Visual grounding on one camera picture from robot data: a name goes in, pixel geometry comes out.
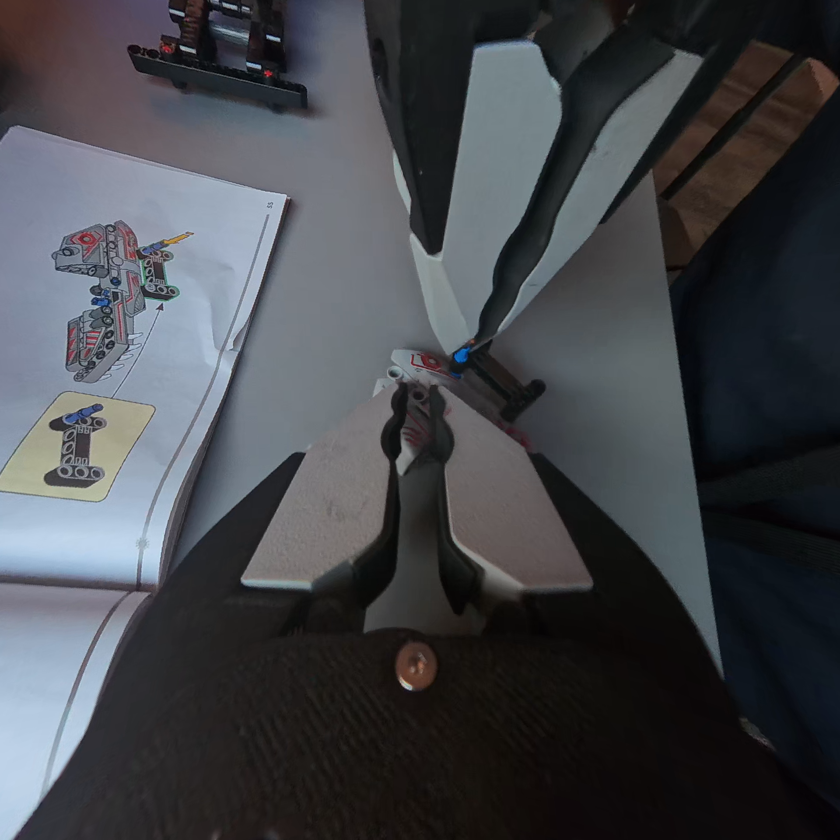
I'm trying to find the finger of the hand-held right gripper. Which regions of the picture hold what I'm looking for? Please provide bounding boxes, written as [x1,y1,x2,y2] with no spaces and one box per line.
[486,47,703,342]
[392,39,611,355]

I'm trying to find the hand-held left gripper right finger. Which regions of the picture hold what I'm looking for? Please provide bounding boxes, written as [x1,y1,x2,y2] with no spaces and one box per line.
[427,384,596,614]

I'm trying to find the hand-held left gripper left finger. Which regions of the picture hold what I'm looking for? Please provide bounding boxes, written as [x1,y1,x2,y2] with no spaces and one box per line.
[240,384,404,592]

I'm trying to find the black lego beam blue pin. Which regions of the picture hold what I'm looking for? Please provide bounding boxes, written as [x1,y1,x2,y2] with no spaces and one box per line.
[451,338,547,422]

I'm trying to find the grey lego assembly red stickers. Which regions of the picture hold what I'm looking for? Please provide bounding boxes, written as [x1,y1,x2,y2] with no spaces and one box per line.
[373,348,529,476]

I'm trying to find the black lego assembly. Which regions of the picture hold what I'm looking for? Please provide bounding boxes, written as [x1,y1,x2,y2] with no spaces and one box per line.
[128,0,309,114]

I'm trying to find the lego instruction booklet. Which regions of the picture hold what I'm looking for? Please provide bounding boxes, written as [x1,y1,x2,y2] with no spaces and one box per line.
[0,125,291,824]

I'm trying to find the black metal bar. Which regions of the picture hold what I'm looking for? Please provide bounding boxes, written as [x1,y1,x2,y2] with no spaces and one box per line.
[659,56,811,198]

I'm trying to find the person's navy blue clothing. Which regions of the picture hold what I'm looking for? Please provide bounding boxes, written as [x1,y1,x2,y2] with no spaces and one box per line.
[669,85,840,795]

